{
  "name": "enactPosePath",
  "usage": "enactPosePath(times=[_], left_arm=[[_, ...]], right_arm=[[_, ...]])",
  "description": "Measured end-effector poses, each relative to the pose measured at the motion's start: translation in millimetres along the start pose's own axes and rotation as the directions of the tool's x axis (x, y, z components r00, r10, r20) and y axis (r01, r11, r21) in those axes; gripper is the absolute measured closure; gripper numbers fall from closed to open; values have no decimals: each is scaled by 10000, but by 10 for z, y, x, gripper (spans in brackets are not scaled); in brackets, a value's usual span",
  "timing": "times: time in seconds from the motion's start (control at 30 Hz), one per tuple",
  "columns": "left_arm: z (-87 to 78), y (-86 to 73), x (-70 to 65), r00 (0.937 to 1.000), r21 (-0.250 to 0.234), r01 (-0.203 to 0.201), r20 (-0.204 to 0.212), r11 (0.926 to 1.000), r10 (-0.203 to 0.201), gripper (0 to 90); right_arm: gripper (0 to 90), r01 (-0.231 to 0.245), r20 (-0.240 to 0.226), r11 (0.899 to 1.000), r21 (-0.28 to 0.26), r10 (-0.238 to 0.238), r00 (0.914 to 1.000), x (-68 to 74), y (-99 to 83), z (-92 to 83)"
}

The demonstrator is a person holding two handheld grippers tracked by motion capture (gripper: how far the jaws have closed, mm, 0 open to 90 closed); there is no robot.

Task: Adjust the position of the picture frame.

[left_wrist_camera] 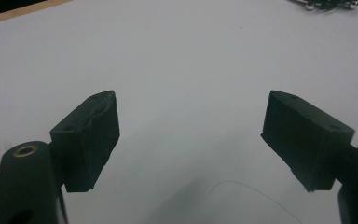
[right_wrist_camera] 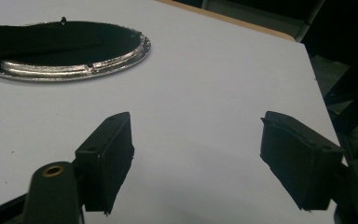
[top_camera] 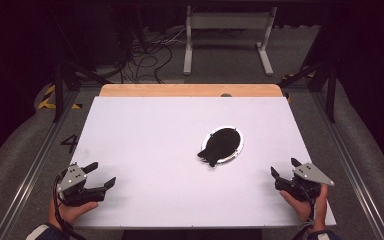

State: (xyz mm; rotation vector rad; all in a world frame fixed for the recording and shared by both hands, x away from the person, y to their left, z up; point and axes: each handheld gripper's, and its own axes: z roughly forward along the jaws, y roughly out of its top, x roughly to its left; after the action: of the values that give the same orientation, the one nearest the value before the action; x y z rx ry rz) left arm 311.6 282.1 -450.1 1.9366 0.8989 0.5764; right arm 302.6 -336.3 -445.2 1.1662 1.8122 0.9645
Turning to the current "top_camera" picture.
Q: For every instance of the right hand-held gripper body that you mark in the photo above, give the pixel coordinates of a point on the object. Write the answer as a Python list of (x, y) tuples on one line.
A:
[(308, 178)]

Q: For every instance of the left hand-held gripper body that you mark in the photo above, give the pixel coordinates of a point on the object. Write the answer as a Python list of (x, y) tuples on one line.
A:
[(71, 178)]

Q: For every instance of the oval silver pearl picture frame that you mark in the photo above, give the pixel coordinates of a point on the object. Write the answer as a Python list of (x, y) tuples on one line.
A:
[(221, 144)]

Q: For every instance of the person's right hand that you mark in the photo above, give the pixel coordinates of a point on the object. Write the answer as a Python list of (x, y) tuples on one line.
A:
[(299, 208)]

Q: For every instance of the person's left hand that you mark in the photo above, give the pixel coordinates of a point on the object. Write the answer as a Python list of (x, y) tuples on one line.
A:
[(70, 213)]

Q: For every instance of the yellow black floor tape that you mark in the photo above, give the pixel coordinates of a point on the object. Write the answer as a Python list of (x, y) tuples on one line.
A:
[(48, 100)]

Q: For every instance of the black metal stand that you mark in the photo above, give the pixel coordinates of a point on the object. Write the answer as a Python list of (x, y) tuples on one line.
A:
[(59, 90), (330, 90)]

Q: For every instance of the wooden table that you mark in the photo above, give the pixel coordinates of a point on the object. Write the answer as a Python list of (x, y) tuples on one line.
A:
[(166, 90)]

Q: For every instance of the grey floor rail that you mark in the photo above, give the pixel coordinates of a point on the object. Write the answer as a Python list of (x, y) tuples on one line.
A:
[(33, 170), (353, 170)]

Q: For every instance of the white metal stand frame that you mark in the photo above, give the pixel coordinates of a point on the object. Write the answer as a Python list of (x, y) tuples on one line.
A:
[(228, 20)]

